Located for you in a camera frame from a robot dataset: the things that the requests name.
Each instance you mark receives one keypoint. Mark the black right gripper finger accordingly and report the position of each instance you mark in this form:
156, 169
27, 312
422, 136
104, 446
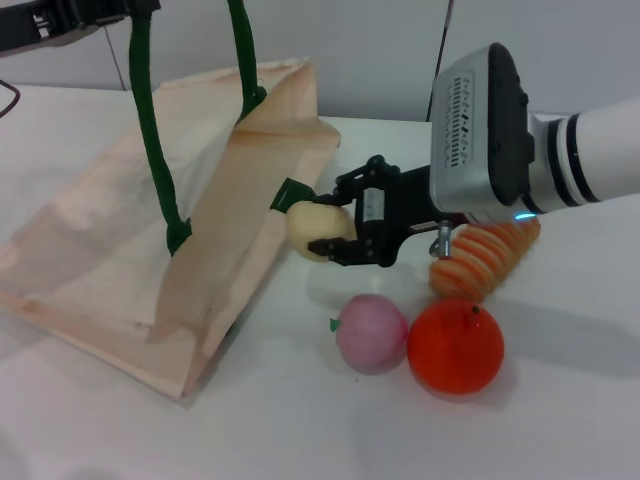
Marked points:
345, 252
345, 187

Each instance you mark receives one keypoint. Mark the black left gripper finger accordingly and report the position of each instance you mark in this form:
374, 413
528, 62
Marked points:
100, 21
125, 5

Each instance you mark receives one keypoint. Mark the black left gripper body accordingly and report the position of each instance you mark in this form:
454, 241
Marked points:
30, 22

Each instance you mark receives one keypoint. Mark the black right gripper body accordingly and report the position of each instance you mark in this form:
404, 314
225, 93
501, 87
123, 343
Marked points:
395, 210

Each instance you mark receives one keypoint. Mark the pale egg yolk pastry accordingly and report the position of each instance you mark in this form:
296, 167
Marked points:
320, 225

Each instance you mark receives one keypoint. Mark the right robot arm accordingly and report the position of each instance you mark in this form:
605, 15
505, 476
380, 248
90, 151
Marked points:
600, 150

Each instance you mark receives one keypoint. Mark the silver right wrist connector plug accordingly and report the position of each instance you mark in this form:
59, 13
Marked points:
443, 240

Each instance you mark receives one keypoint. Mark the pink toy peach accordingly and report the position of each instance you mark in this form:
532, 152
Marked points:
370, 332

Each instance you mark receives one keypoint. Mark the orange striped spiral bread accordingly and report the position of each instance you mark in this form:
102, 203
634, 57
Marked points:
480, 260

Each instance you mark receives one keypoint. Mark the orange toy fruit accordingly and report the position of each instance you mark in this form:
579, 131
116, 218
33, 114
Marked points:
452, 352

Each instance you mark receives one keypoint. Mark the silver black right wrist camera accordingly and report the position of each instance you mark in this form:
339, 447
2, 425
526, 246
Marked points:
465, 150

